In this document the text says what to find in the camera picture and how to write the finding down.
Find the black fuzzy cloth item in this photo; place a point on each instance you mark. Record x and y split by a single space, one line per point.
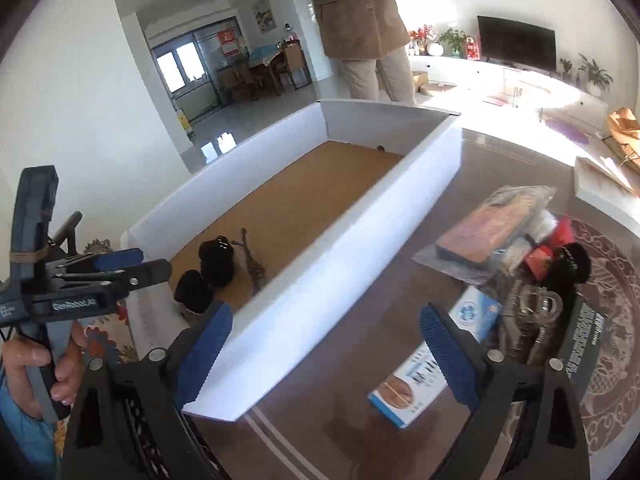
570 266

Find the person in brown jacket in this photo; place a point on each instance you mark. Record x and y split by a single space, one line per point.
368 38

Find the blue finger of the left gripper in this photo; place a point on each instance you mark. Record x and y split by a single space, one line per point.
114 261
142 275

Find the white storage box with cork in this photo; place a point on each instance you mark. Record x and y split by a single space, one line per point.
326 198

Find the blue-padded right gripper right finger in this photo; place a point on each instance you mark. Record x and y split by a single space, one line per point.
549 441

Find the black flat television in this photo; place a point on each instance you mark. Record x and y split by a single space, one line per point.
517 43

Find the plastic bag with wooden board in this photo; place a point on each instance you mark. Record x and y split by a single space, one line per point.
495 237

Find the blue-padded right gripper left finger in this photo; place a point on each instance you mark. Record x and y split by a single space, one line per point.
127 421

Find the orange lounge chair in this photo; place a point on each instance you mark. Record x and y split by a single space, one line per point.
624 128

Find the white tv cabinet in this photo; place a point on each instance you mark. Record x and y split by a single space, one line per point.
474 82

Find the red flower vase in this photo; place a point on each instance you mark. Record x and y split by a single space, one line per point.
420 39

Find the potted green plant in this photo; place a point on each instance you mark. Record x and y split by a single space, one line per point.
598 80

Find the blue white medicine box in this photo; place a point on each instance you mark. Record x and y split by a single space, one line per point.
406 393

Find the red snack packet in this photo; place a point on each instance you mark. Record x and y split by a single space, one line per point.
538 261

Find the dining table with chairs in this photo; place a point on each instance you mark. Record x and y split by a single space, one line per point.
245 80

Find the black rectangular box white text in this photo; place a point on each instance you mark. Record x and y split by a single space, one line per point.
581 344

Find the white flat box on table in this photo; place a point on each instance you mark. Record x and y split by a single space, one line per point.
599 189

